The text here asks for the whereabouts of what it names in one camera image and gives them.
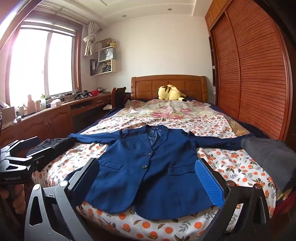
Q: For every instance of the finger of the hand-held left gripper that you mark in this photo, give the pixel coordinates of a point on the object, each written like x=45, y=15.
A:
x=23, y=144
x=42, y=157

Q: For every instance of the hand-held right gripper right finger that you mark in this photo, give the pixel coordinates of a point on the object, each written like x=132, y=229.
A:
x=208, y=183

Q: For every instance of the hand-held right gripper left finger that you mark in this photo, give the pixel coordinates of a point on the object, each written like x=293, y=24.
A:
x=91, y=170

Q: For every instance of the blue suit jacket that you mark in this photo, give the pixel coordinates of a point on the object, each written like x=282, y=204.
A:
x=150, y=176

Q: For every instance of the person's left hand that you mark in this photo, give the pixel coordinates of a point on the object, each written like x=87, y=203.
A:
x=19, y=199

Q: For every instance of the black cloth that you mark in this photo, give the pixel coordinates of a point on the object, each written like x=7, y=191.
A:
x=57, y=144

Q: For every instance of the orange fruit print bed sheet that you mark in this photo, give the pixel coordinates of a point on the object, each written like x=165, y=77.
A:
x=231, y=162

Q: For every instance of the pale pink bottle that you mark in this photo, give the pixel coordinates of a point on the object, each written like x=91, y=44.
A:
x=31, y=105

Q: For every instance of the wooden desk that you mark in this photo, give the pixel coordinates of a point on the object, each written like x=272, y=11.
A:
x=55, y=118

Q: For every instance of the tissue box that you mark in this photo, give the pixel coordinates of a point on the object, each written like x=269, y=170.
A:
x=54, y=103

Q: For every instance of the golden cloth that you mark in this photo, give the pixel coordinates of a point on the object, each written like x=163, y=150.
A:
x=240, y=128

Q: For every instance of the grey cloth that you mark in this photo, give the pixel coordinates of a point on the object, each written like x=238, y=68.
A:
x=270, y=157

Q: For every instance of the black gadget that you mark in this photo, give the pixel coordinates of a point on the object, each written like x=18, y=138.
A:
x=82, y=95

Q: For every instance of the red basket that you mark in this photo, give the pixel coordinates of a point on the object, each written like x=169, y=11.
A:
x=93, y=93

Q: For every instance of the wooden chair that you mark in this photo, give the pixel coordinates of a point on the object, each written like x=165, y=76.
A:
x=118, y=97

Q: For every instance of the wooden framed window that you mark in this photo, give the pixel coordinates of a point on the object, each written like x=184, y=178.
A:
x=41, y=64

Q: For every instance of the pink floral blanket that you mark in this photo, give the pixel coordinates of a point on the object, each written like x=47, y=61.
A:
x=161, y=111

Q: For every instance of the wooden bed headboard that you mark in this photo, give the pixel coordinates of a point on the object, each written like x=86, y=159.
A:
x=143, y=88

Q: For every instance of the yellow plush toy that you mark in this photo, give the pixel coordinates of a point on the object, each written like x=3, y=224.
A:
x=170, y=92

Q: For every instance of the white shopping bag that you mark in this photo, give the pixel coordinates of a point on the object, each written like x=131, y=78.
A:
x=106, y=54

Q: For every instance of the wooden slatted wardrobe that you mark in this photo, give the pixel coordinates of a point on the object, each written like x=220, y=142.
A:
x=254, y=69

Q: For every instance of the tied beige curtain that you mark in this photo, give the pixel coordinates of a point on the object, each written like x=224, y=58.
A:
x=89, y=39

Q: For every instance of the white wall shelf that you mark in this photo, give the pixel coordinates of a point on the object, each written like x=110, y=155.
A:
x=114, y=66

